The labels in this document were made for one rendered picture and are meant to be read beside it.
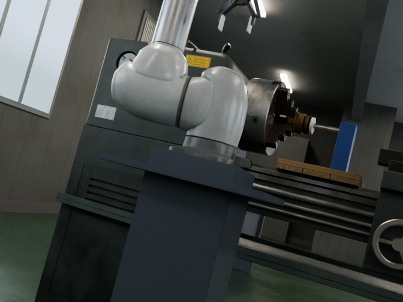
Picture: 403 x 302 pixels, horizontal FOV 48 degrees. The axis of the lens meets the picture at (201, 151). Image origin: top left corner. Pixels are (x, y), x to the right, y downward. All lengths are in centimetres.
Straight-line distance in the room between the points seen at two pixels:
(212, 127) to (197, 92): 11
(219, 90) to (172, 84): 13
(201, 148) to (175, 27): 37
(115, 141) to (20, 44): 291
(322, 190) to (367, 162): 849
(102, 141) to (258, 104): 66
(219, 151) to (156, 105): 22
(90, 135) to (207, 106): 83
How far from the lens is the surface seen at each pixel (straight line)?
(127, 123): 190
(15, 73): 471
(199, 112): 126
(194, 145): 126
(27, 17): 476
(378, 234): 156
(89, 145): 198
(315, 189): 172
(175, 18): 138
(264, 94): 184
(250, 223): 456
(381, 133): 1031
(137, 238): 125
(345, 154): 185
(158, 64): 130
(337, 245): 1011
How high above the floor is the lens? 72
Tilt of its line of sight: 4 degrees up
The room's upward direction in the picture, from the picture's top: 14 degrees clockwise
